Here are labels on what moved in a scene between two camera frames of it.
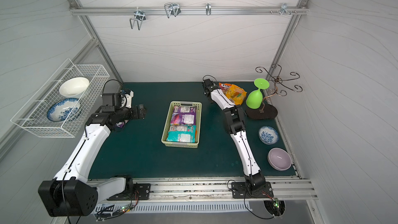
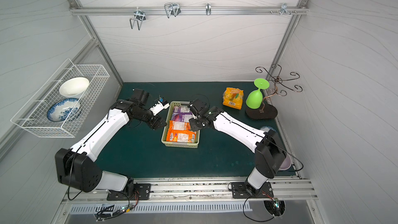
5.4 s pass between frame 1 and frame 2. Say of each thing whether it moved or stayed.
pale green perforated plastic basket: stayed
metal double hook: stayed
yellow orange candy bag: stayed
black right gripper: moved
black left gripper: moved
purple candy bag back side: stayed
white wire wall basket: stayed
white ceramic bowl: stayed
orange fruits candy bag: moved
